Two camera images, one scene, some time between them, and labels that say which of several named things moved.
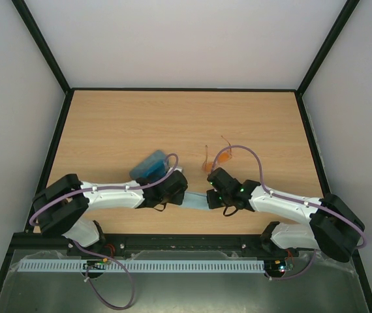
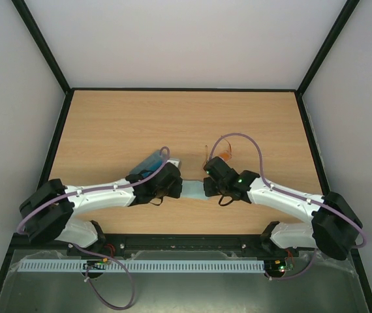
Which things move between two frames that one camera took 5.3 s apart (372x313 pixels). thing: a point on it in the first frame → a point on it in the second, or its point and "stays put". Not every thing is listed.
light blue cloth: x=194 y=201 → x=193 y=189
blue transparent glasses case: x=153 y=168 stays put
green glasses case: x=151 y=167 stays put
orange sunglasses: x=224 y=156 stays put
